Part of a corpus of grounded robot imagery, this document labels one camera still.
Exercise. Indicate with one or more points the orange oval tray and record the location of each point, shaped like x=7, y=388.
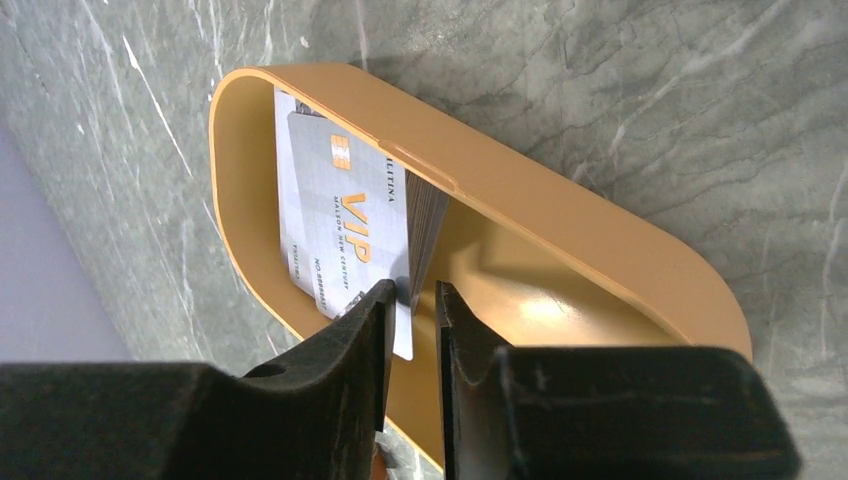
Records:
x=538, y=258

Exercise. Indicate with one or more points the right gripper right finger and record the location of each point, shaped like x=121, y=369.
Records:
x=668, y=412

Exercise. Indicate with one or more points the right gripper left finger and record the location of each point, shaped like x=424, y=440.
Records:
x=310, y=413

